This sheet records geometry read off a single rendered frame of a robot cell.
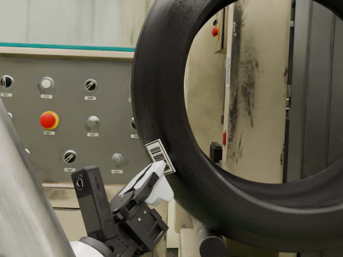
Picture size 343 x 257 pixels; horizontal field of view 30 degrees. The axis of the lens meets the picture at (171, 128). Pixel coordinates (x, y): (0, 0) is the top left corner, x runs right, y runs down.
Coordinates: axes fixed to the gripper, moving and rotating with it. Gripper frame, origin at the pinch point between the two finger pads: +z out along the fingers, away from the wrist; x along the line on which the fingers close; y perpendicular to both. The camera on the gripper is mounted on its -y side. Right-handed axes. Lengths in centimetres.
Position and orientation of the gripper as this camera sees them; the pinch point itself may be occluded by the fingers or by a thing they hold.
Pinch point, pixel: (155, 163)
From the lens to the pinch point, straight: 105.3
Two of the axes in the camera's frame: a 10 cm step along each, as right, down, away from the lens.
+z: 5.0, -5.9, 6.3
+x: 6.0, -2.7, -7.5
